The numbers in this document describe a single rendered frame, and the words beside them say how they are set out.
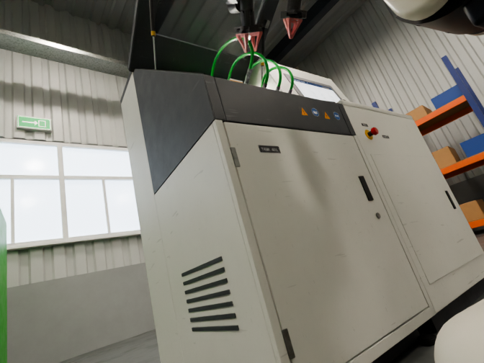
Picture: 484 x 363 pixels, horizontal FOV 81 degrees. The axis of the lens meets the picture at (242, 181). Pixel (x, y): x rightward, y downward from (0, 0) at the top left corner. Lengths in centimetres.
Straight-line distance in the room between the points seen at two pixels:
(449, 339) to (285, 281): 47
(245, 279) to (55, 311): 408
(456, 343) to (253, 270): 47
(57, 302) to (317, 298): 416
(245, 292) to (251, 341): 11
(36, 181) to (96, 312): 211
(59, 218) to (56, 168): 82
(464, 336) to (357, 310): 62
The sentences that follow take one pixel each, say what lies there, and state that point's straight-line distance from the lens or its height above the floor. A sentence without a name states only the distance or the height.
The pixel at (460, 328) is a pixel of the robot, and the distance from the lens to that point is 33.
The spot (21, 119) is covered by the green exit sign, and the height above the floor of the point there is 344.
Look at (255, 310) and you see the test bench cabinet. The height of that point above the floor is 28.
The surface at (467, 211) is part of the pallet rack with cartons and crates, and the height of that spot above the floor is 40.
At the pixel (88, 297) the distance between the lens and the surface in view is 475.
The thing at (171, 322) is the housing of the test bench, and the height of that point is 27.
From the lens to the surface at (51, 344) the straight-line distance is 468.
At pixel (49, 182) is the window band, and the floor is 243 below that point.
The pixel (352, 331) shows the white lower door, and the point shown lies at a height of 16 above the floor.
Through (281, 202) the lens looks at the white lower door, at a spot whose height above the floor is 53.
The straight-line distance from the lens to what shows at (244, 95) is 95.
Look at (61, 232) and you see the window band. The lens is 492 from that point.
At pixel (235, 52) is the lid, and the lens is 182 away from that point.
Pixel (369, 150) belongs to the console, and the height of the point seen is 72.
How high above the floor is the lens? 36
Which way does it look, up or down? 18 degrees up
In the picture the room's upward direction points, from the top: 16 degrees counter-clockwise
